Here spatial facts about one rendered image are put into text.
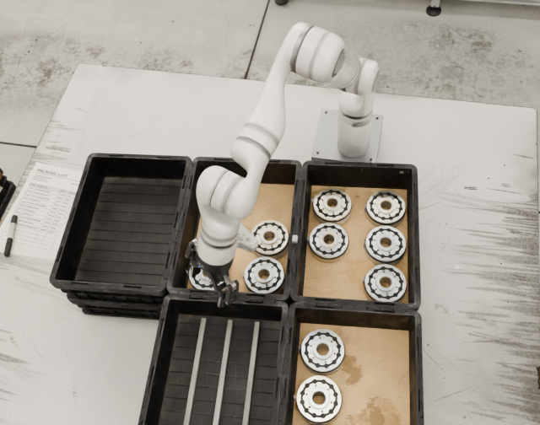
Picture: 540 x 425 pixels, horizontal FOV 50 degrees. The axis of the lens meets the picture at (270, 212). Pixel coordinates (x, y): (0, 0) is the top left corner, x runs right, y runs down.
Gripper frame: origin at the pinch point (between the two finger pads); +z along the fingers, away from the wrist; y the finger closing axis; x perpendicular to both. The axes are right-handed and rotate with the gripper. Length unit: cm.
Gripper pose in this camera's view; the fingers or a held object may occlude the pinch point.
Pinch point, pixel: (208, 287)
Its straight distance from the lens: 123.5
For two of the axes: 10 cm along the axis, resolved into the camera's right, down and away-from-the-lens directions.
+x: 7.4, -4.2, 5.3
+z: -1.8, 6.3, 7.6
